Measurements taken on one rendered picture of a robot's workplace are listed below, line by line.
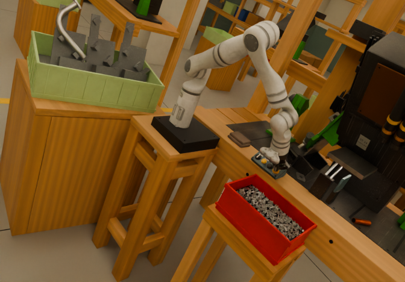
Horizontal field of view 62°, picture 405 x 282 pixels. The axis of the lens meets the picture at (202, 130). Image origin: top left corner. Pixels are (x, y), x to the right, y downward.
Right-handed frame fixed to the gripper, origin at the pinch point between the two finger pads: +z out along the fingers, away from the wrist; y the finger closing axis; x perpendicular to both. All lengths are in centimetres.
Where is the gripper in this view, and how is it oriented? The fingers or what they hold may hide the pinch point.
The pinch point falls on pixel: (276, 167)
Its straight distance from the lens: 150.9
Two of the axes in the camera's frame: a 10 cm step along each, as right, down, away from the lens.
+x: -7.6, 5.4, -3.7
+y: -6.5, -5.5, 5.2
